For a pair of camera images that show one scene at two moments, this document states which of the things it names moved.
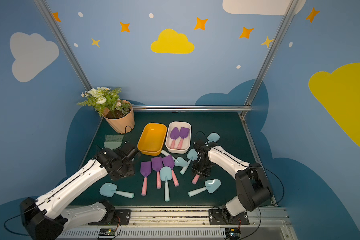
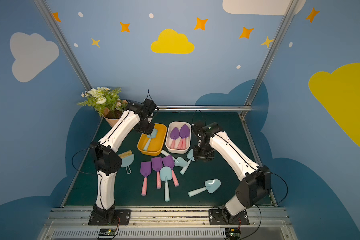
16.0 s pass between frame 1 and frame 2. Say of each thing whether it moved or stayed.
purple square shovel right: stayed
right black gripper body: moved
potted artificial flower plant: stayed
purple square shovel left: stayed
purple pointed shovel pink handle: stayed
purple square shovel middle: stayed
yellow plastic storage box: stayed
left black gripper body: moved
